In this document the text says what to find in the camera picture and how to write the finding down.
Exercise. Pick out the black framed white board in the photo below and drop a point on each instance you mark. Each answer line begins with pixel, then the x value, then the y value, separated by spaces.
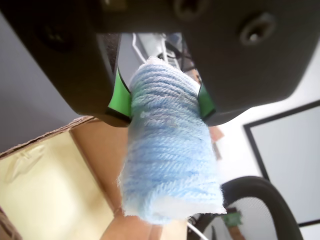
pixel 287 162

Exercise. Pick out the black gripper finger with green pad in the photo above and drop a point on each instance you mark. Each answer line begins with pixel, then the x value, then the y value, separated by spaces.
pixel 250 70
pixel 70 75

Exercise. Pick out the black mesh office chair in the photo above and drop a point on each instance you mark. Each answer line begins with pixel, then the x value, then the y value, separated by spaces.
pixel 275 195

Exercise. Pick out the brown cardboard box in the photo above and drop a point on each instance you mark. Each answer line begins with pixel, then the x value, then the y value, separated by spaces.
pixel 50 187

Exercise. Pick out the white block blue yarn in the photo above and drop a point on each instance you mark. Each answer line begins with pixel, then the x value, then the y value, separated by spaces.
pixel 170 150

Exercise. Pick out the small green circuit board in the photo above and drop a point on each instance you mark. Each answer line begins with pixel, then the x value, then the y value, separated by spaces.
pixel 232 217

